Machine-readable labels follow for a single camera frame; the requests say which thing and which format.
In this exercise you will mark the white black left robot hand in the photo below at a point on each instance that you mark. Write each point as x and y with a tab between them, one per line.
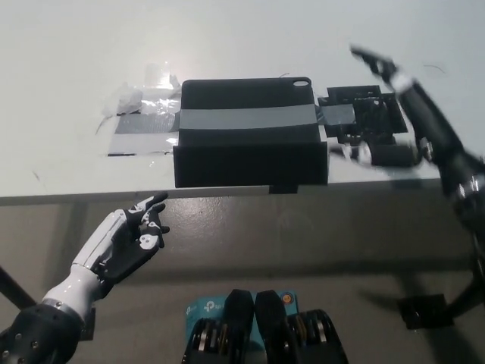
113	242

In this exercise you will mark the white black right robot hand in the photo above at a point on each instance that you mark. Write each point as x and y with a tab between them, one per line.
386	68

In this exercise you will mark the black cylinder part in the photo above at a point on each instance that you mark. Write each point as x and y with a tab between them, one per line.
390	154

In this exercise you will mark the black table leg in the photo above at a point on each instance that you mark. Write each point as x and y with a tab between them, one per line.
15	286

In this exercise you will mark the teal router box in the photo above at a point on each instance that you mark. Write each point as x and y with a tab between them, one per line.
206	307

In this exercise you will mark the black box with grey tape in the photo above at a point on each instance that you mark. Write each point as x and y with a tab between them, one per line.
246	155

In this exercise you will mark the black printed frame fixture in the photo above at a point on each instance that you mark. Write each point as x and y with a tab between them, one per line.
375	113

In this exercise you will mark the long grey duct tape strip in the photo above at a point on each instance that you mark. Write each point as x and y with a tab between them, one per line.
246	118

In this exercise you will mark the black floor bracket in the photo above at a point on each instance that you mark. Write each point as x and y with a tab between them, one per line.
426	311

